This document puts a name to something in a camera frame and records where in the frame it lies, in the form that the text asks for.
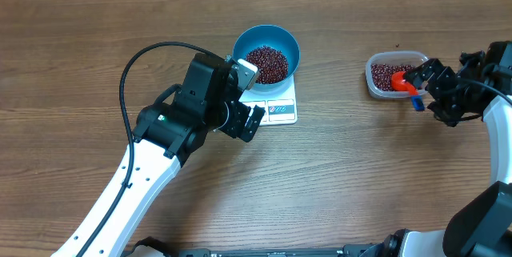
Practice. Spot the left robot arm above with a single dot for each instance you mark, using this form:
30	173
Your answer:
164	138

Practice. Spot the white digital kitchen scale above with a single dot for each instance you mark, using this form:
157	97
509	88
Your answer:
278	100

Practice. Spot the red beans in container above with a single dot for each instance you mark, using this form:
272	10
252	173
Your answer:
382	73

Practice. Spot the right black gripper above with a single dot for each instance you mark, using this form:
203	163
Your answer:
441	73

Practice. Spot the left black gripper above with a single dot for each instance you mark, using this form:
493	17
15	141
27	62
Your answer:
242	114

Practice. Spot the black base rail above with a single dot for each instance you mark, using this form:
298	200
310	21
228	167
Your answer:
149	247

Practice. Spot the blue bowl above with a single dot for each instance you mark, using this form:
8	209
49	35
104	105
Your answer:
272	36

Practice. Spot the clear plastic container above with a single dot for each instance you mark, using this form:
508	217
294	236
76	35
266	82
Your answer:
392	58

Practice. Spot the orange scoop with blue handle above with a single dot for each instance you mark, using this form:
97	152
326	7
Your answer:
398	83

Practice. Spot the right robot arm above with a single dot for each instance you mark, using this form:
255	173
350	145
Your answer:
481	228

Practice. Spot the red beans in bowl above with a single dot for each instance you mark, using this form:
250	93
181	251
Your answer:
271	63

